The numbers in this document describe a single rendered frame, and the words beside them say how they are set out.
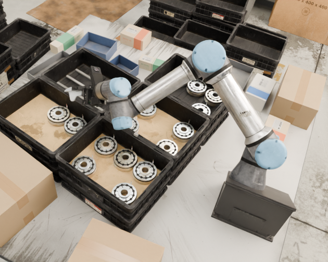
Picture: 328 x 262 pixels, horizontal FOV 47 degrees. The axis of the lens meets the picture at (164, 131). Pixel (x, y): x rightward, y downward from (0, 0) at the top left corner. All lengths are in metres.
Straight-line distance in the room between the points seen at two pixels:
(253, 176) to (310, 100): 0.73
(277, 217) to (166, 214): 0.47
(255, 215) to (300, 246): 1.05
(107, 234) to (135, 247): 0.12
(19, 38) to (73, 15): 1.02
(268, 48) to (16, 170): 2.12
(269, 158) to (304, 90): 0.85
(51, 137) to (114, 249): 0.62
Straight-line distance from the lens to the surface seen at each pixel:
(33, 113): 1.90
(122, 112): 1.42
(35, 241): 1.68
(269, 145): 1.41
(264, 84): 2.25
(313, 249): 2.68
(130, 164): 1.64
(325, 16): 4.22
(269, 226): 1.67
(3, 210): 1.54
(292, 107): 2.14
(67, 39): 2.42
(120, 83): 1.40
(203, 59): 1.37
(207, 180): 1.83
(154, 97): 1.53
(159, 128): 1.81
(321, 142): 3.24
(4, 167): 1.64
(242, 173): 1.57
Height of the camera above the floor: 2.20
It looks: 50 degrees down
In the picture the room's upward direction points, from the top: 9 degrees clockwise
